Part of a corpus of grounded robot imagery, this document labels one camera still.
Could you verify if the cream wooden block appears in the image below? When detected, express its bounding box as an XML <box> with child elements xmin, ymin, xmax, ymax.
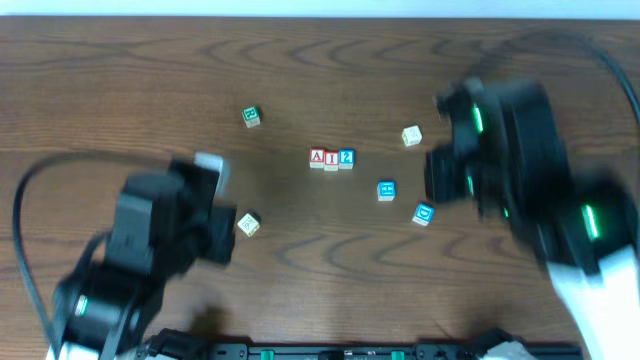
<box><xmin>402</xmin><ymin>125</ymin><xmax>422</xmax><ymax>147</ymax></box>

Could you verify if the blue number 2 block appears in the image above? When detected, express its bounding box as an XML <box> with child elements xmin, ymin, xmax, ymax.
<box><xmin>339</xmin><ymin>149</ymin><xmax>355</xmax><ymax>169</ymax></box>

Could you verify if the red letter I block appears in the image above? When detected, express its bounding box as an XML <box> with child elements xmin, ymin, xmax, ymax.
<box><xmin>323</xmin><ymin>151</ymin><xmax>340</xmax><ymax>171</ymax></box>

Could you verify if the red letter A block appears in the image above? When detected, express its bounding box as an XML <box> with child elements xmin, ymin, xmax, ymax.
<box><xmin>309</xmin><ymin>148</ymin><xmax>325</xmax><ymax>169</ymax></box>

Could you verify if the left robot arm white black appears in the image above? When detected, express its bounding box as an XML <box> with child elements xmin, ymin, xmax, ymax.
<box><xmin>53</xmin><ymin>153</ymin><xmax>236</xmax><ymax>359</ymax></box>

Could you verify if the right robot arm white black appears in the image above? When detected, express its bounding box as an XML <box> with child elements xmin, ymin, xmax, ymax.
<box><xmin>425</xmin><ymin>78</ymin><xmax>639</xmax><ymax>359</ymax></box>

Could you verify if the blue letter D block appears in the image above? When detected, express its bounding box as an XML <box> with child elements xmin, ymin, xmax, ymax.
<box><xmin>412</xmin><ymin>203</ymin><xmax>435</xmax><ymax>226</ymax></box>

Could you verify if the blue letter H block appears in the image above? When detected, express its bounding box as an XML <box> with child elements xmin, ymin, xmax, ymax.
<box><xmin>377</xmin><ymin>181</ymin><xmax>396</xmax><ymax>201</ymax></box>

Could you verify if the cream block with K drawing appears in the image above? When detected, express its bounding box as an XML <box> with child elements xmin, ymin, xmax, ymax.
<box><xmin>237</xmin><ymin>211</ymin><xmax>261</xmax><ymax>237</ymax></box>

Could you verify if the green letter block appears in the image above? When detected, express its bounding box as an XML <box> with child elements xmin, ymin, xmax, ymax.
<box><xmin>242</xmin><ymin>106</ymin><xmax>261</xmax><ymax>128</ymax></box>

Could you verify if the black mounting rail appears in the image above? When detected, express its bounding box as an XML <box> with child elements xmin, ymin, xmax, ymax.
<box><xmin>144</xmin><ymin>327</ymin><xmax>586</xmax><ymax>360</ymax></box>

